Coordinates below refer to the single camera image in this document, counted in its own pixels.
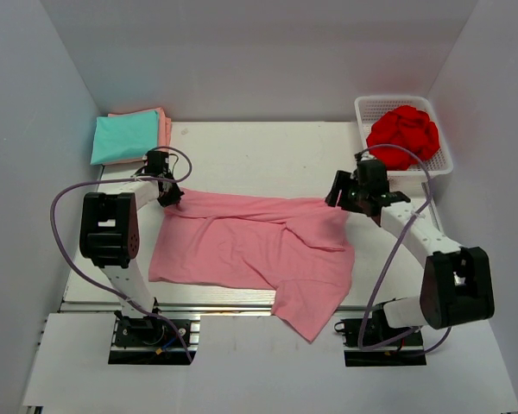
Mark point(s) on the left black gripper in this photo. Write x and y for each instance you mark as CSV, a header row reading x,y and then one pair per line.
x,y
173,198

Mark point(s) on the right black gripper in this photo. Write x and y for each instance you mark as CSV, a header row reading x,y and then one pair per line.
x,y
339,183

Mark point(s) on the pink t shirt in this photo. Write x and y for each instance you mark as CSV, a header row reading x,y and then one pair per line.
x,y
296,247

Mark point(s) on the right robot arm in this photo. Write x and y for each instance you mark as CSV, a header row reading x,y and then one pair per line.
x,y
456,287

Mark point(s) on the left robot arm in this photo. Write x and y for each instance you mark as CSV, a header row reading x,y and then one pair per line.
x,y
110,236

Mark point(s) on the folded teal t shirt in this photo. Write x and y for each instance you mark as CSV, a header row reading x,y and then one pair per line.
x,y
123,138

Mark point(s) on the folded salmon t shirt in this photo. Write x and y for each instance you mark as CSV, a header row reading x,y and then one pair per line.
x,y
164,132

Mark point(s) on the white plastic basket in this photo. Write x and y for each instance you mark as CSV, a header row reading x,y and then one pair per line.
x,y
369,109

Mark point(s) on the red crumpled t shirt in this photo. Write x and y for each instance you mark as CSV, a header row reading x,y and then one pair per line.
x,y
405,127

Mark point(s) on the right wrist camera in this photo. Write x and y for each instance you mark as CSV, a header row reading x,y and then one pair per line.
x,y
363,155

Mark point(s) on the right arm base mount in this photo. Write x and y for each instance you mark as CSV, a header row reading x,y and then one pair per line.
x,y
405,352

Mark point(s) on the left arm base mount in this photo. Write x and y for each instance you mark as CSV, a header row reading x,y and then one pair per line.
x,y
151,342

